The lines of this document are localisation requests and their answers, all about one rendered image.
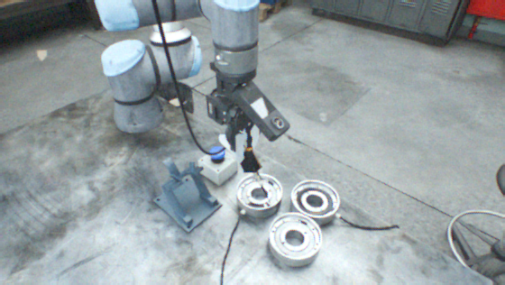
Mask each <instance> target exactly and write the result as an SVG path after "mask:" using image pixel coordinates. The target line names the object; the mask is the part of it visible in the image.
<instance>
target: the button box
mask: <svg viewBox="0 0 505 285"><path fill-rule="evenodd" d="M198 167H203V168H204V169H203V170H202V171H200V173H201V174H202V175H204V176H205V177H207V178H208V179H210V180H212V181H213V182H215V184H216V185H217V186H220V185H222V184H223V183H224V182H225V181H227V180H228V179H229V178H230V177H232V176H233V175H234V174H235V173H236V172H237V171H238V168H237V161H236V160H235V159H234V157H233V155H232V154H231V153H229V152H227V151H225V156H224V157H223V158H222V159H219V160H216V159H213V158H211V157H210V155H205V156H204V157H202V158H201V159H200V160H198Z"/></svg>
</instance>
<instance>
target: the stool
mask: <svg viewBox="0 0 505 285"><path fill-rule="evenodd" d="M496 180H497V184H498V186H499V189H500V191H501V193H502V195H503V196H504V197H505V163H504V164H502V165H501V166H500V168H499V170H498V172H497V175H496ZM472 213H484V214H490V215H494V216H499V217H502V218H504V219H505V215H504V214H502V213H498V212H491V211H485V210H469V211H463V212H460V213H458V214H457V215H455V216H454V217H453V218H452V219H451V220H450V222H449V223H448V226H447V229H446V232H445V233H446V238H447V242H448V244H449V247H450V249H451V251H452V253H453V255H454V257H455V259H456V260H457V261H458V262H459V263H461V264H462V265H464V266H466V267H467V268H469V269H471V270H475V271H476V272H478V273H480V274H481V275H482V276H484V277H486V278H488V279H490V280H492V282H493V285H500V284H499V283H497V282H496V281H495V280H494V278H495V277H497V276H499V275H502V274H504V273H505V226H504V231H503V236H502V239H501V240H498V241H496V242H495V243H494V242H493V241H490V240H489V239H487V238H486V237H485V236H483V235H482V234H480V233H479V232H477V230H475V229H474V228H473V227H471V226H470V225H468V224H466V223H465V222H464V221H463V220H462V219H460V218H459V217H461V216H464V215H467V214H472ZM455 221H457V222H458V223H459V224H461V225H463V226H464V227H465V228H467V229H468V230H470V231H471V232H472V233H474V234H476V235H477V237H479V238H480V239H481V240H483V241H485V242H486V243H487V244H489V245H491V252H490V253H487V254H484V255H481V256H478V257H476V255H475V253H474V251H473V249H472V247H471V246H470V245H469V244H468V242H467V241H466V240H465V238H464V236H463V235H462V233H461V232H460V230H459V228H458V227H457V225H456V224H455ZM452 240H453V241H457V243H458V245H459V247H460V250H461V252H462V254H463V256H464V258H465V261H463V260H462V259H461V257H460V256H459V254H458V253H457V251H456V249H455V247H454V244H453V241H452ZM480 262H483V263H482V264H480Z"/></svg>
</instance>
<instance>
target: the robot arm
mask: <svg viewBox="0 0 505 285"><path fill-rule="evenodd" d="M94 1H95V4H96V9H97V11H98V14H99V17H100V19H101V21H102V23H103V25H104V26H105V27H106V29H107V30H108V31H111V32H116V31H126V30H136V29H137V28H140V27H144V26H150V25H152V26H153V32H152V33H151V35H150V41H151V44H149V45H143V44H142V42H140V41H137V40H132V41H130V40H128V41H121V42H118V43H116V44H114V45H112V46H110V47H109V48H106V49H105V50H104V52H103V53H102V56H101V62H102V65H103V71H104V74H105V75H106V79H107V82H108V85H109V87H110V90H111V93H112V96H113V99H114V101H115V106H114V121H115V125H116V126H117V127H118V128H119V129H120V130H122V131H124V132H128V133H141V132H146V131H149V130H151V129H153V128H155V127H156V128H157V127H158V126H160V125H161V124H162V123H163V122H164V120H165V118H166V112H165V108H164V106H163V105H162V103H161V101H160V100H159V99H158V97H157V96H156V94H155V92H154V87H155V86H158V85H162V84H165V83H169V82H172V79H171V75H170V70H169V66H168V62H167V59H166V56H165V53H164V49H163V46H162V42H161V37H160V33H159V29H158V26H157V23H156V19H155V16H154V11H153V5H152V0H94ZM156 2H157V6H158V9H159V13H160V17H161V23H162V27H163V31H164V34H165V38H166V42H167V45H168V49H169V53H170V58H171V62H172V66H173V69H174V73H175V76H176V80H177V81H180V80H186V79H189V78H192V77H195V76H196V75H197V74H198V72H199V71H200V69H201V63H202V56H201V49H200V48H199V43H198V41H197V38H196V37H195V36H192V35H191V33H190V31H189V30H187V29H186V28H185V27H184V20H188V19H194V18H198V17H206V18H207V19H208V20H209V21H210V22H211V32H212V42H213V49H214V61H211V62H210V69H211V70H213V71H214V72H215V73H216V87H215V88H213V90H212V91H211V92H210V93H208V94H206V100H207V115H208V117H209V118H211V119H213V120H214V121H216V123H217V124H220V125H221V126H222V125H224V124H225V125H227V127H226V129H225V134H219V137H218V139H219V142H220V143H222V144H223V145H224V147H225V148H226V149H228V150H229V151H230V152H231V153H232V155H233V157H234V159H235V160H236V161H237V162H238V163H241V161H242V160H243V159H244V156H243V151H244V148H243V142H244V139H245V140H246V142H247V148H246V149H255V147H256V145H257V141H258V137H259V134H260V133H261V132H262V133H263V135H264V136H265V137H266V138H267V139H268V140H269V141H270V142H275V141H277V140H278V138H279V137H281V136H282V135H283V134H284V133H285V132H287V131H288V129H289V128H290V123H289V122H288V121H287V120H286V119H285V118H284V116H283V115H282V114H281V113H280V112H279V109H277V108H276V107H275V106H274V105H273V103H272V102H271V101H270V100H269V99H268V98H267V97H266V96H265V95H264V94H263V93H262V91H261V90H260V89H259V88H258V87H257V86H256V84H255V83H254V82H253V79H254V78H256V76H257V67H258V65H259V14H260V0H156ZM213 94H214V95H213ZM209 103H210V104H212V110H213V114H212V113H210V109H209Z"/></svg>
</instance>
